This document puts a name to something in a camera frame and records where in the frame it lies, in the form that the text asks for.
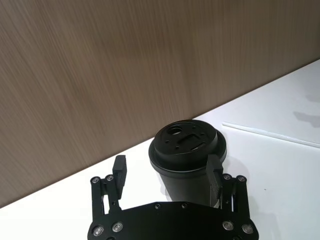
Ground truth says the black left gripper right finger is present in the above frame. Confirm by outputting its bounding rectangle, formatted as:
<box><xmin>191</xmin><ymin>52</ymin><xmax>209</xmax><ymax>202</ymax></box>
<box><xmin>206</xmin><ymin>154</ymin><xmax>251</xmax><ymax>221</ymax></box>

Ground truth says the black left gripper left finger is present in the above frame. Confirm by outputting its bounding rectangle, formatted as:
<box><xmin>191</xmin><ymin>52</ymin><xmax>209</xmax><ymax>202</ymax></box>
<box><xmin>90</xmin><ymin>155</ymin><xmax>128</xmax><ymax>223</ymax></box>

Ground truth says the thin white strip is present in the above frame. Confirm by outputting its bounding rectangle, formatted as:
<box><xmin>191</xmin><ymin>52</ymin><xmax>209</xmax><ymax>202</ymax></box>
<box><xmin>222</xmin><ymin>121</ymin><xmax>320</xmax><ymax>147</ymax></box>

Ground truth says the black flanged cylindrical post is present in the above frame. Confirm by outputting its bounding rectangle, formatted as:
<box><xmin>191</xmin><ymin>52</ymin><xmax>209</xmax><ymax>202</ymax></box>
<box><xmin>147</xmin><ymin>118</ymin><xmax>228</xmax><ymax>208</ymax></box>

